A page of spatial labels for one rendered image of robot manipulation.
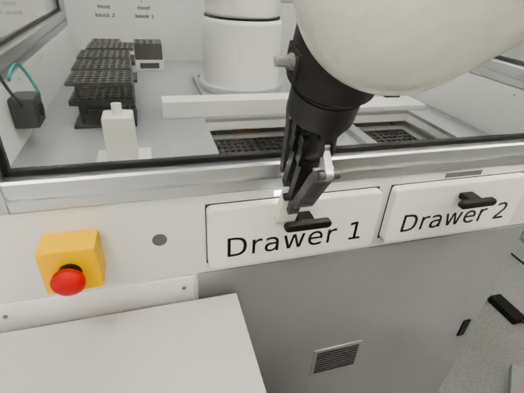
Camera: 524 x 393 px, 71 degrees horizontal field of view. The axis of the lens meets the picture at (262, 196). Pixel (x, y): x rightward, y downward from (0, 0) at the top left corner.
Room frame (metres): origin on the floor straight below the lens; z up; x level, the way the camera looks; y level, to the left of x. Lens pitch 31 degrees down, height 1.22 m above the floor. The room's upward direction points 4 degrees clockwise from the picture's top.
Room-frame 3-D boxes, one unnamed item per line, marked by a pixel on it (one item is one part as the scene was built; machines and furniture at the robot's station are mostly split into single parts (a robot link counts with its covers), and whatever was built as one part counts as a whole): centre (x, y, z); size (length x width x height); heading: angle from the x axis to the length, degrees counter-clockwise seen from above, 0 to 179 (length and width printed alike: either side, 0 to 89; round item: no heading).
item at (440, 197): (0.58, -0.36, 0.87); 0.29 x 0.02 x 0.11; 108
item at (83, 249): (0.37, 0.25, 0.88); 0.07 x 0.05 x 0.07; 108
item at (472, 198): (0.56, -0.37, 0.91); 0.07 x 0.04 x 0.01; 108
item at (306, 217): (0.46, -0.07, 0.91); 0.07 x 0.04 x 0.01; 108
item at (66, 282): (0.34, 0.24, 0.88); 0.04 x 0.03 x 0.04; 108
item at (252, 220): (0.49, -0.06, 0.87); 0.29 x 0.02 x 0.11; 108
